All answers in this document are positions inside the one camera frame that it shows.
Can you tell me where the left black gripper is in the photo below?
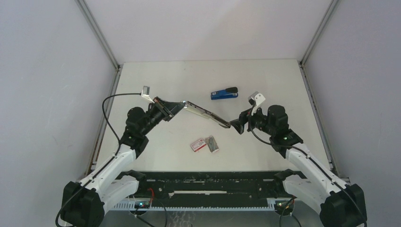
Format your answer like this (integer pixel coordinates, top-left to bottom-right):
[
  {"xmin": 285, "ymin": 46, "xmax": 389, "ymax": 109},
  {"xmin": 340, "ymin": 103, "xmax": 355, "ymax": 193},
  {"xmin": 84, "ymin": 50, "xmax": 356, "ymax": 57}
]
[{"xmin": 140, "ymin": 96, "xmax": 185, "ymax": 136}]

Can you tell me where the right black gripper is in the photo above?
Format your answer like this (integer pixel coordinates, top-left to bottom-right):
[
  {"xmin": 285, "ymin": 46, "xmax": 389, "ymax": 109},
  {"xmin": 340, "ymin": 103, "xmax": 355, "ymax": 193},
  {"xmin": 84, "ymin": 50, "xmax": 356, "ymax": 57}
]
[{"xmin": 230, "ymin": 103, "xmax": 275, "ymax": 136}]

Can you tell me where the silver white stapler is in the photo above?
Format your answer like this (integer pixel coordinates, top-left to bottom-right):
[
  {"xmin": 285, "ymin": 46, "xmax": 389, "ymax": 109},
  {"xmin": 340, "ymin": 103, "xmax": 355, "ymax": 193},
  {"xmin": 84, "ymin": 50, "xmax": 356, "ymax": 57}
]
[{"xmin": 183, "ymin": 100, "xmax": 231, "ymax": 129}]

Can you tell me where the staple box tray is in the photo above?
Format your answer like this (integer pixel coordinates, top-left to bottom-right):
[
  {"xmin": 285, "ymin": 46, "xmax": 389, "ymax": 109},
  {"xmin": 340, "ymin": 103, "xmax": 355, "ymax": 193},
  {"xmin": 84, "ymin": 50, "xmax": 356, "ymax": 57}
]
[{"xmin": 205, "ymin": 136, "xmax": 219, "ymax": 153}]

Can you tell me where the blue black stapler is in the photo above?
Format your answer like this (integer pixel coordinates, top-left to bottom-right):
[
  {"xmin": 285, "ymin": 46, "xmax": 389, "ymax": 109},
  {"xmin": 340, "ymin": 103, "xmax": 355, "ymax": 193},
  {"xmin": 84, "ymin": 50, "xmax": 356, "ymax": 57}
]
[{"xmin": 210, "ymin": 87, "xmax": 238, "ymax": 100}]

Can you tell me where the red white staple box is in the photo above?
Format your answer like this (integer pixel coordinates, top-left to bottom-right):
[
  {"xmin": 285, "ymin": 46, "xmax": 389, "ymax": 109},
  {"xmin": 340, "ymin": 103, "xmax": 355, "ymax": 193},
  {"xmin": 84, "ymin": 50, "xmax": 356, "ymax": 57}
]
[{"xmin": 190, "ymin": 139, "xmax": 207, "ymax": 152}]

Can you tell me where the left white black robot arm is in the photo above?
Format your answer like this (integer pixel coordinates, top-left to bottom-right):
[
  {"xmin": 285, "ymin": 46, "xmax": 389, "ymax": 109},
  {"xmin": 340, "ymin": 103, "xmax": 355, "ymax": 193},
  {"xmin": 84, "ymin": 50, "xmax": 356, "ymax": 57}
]
[{"xmin": 55, "ymin": 97, "xmax": 186, "ymax": 227}]

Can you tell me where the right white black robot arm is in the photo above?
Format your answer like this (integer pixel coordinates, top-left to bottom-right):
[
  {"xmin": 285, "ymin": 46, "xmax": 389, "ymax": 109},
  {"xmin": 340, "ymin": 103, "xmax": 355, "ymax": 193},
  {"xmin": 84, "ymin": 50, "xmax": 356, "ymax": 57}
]
[{"xmin": 230, "ymin": 105, "xmax": 367, "ymax": 227}]

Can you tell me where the right green circuit board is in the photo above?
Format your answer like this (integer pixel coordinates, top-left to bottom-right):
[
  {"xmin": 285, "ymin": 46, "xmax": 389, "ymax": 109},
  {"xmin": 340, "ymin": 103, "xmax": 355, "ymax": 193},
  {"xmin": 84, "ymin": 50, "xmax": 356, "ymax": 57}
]
[{"xmin": 274, "ymin": 202, "xmax": 294, "ymax": 211}]

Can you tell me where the green circuit board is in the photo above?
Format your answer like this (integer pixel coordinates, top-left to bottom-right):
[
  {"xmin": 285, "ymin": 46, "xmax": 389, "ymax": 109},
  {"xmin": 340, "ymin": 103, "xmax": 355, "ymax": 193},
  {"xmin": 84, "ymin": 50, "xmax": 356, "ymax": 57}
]
[
  {"xmin": 134, "ymin": 201, "xmax": 151, "ymax": 210},
  {"xmin": 274, "ymin": 202, "xmax": 294, "ymax": 211}
]

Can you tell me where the left green circuit board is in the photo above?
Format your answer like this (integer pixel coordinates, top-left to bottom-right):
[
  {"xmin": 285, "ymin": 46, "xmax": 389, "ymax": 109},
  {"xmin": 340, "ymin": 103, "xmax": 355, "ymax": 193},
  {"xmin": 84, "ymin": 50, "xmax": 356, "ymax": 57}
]
[{"xmin": 134, "ymin": 201, "xmax": 151, "ymax": 210}]

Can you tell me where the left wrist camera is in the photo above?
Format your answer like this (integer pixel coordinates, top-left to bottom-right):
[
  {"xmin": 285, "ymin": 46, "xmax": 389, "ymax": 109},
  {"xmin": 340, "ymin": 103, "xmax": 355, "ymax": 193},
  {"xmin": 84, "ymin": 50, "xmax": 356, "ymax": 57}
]
[{"xmin": 140, "ymin": 86, "xmax": 154, "ymax": 103}]

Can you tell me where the left aluminium frame post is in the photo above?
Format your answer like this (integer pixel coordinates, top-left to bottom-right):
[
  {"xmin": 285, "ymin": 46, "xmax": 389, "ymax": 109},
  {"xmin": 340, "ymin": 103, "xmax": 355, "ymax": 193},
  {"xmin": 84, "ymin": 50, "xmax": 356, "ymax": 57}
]
[{"xmin": 76, "ymin": 0, "xmax": 121, "ymax": 170}]

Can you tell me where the aluminium frame post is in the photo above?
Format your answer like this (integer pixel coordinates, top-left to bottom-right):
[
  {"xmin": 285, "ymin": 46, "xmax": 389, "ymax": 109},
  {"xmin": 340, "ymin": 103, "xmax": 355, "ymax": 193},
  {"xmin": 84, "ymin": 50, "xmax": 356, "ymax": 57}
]
[
  {"xmin": 298, "ymin": 0, "xmax": 341, "ymax": 171},
  {"xmin": 76, "ymin": 0, "xmax": 121, "ymax": 170}
]

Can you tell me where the right aluminium frame post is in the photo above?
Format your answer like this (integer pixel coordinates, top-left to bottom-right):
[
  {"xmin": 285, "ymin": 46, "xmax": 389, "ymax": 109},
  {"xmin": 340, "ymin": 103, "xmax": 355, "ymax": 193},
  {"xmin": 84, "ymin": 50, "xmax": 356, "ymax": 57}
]
[{"xmin": 298, "ymin": 0, "xmax": 341, "ymax": 171}]

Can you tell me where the white slotted cable duct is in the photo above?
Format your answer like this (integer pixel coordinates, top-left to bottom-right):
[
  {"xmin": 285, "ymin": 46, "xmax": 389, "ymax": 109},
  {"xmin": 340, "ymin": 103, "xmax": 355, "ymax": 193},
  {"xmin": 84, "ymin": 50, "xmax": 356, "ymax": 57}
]
[{"xmin": 110, "ymin": 200, "xmax": 277, "ymax": 211}]

